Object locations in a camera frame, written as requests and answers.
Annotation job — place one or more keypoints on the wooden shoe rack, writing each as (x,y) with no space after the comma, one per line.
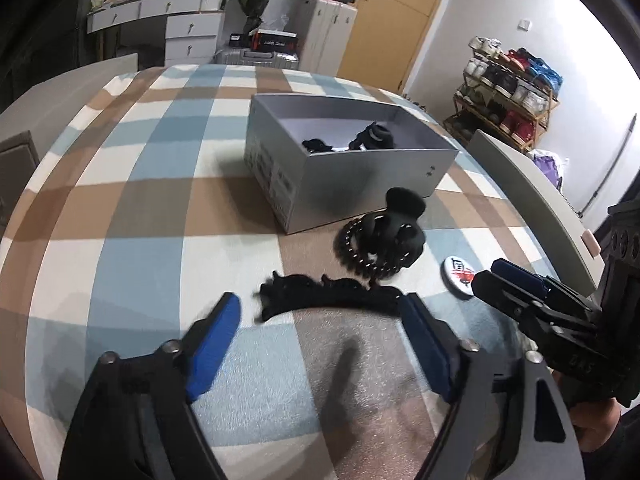
(550,110)

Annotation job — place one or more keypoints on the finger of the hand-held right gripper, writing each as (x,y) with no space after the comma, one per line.
(520,276)
(505,296)

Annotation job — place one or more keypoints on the black claw hair clip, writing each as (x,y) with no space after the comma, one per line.
(400,225)

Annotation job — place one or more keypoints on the white cabinet with boxes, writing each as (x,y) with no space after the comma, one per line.
(327,35)

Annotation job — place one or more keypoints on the brown cabinet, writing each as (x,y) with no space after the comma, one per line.
(15,170)

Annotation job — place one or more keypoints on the black and white hair accessory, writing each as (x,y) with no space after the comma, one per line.
(372,136)

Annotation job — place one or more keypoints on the silver cardboard box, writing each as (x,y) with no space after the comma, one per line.
(350,180)

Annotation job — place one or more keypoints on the small black hair clip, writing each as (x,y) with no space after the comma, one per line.
(317,145)

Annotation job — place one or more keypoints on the dark wrapped flower bouquet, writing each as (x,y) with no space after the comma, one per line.
(252,10)

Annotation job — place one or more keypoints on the plaid cloth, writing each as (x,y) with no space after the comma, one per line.
(150,200)

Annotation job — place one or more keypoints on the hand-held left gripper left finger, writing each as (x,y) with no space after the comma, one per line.
(215,345)

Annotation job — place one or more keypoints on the wooden door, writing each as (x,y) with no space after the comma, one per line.
(395,15)

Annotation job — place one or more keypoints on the thin dark rod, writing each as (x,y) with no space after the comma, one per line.
(614,162)

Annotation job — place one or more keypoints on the white light switch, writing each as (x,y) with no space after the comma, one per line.
(525,24)

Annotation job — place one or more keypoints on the person's right hand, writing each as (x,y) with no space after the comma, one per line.
(595,420)

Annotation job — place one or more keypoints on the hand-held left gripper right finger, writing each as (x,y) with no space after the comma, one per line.
(425,345)

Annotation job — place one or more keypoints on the group of sneakers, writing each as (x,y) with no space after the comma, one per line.
(510,85)

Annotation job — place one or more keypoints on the red and white round badge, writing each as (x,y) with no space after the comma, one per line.
(457,272)

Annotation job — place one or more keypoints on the silver suitcase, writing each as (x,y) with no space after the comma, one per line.
(257,58)

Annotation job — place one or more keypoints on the long black hair clip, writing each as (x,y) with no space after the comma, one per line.
(325,296)

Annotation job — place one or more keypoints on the purple bag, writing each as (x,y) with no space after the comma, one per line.
(547,169)

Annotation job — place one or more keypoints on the pink item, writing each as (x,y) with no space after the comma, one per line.
(590,243)

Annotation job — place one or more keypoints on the black and red box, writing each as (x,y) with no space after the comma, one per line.
(274,41)

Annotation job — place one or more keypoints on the white desk with drawers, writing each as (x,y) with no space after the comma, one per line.
(190,30)

